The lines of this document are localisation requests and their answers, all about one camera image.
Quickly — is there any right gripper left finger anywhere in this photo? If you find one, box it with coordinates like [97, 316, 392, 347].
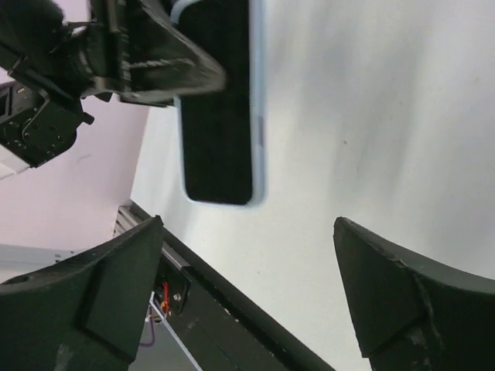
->
[1, 216, 163, 370]

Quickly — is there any light blue phone case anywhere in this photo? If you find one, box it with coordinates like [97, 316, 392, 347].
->
[174, 1, 266, 207]

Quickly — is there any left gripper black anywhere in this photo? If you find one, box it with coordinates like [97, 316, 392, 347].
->
[50, 1, 226, 107]

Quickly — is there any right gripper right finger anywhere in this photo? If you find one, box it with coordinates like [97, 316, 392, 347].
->
[333, 217, 494, 371]

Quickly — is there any black phone from blue case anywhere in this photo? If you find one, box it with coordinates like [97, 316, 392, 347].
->
[170, 1, 254, 205]

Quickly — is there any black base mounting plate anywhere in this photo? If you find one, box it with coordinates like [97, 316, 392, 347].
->
[150, 230, 332, 371]

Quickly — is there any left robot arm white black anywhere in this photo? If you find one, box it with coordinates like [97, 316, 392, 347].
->
[1, 1, 225, 174]

